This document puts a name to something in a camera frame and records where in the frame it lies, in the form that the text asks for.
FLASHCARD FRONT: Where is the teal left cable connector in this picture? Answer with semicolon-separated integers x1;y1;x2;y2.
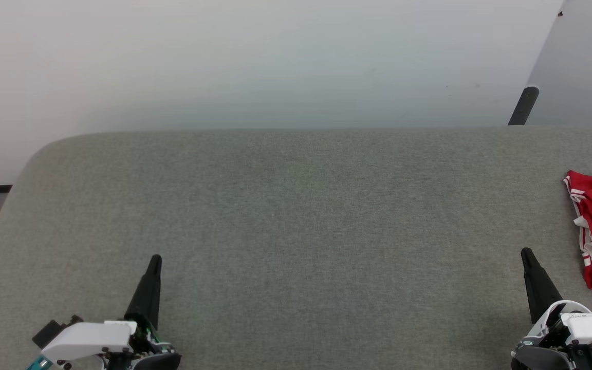
25;354;53;370

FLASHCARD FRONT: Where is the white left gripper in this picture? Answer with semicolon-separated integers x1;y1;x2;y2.
41;254;182;370

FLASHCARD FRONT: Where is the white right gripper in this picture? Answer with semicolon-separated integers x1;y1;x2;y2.
511;247;592;370

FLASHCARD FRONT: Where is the black slanted post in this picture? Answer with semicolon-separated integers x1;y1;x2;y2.
507;86;540;127

